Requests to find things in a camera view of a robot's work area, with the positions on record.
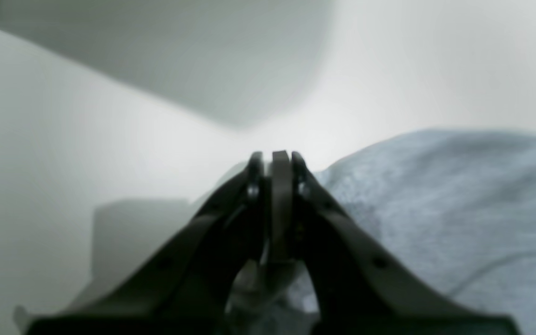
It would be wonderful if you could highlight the grey T-shirt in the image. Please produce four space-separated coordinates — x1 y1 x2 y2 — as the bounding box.
315 130 536 335

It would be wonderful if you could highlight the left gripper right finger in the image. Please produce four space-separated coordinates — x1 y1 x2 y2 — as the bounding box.
287 151 519 335

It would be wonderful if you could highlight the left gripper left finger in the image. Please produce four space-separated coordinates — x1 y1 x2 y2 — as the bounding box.
27 151 269 335

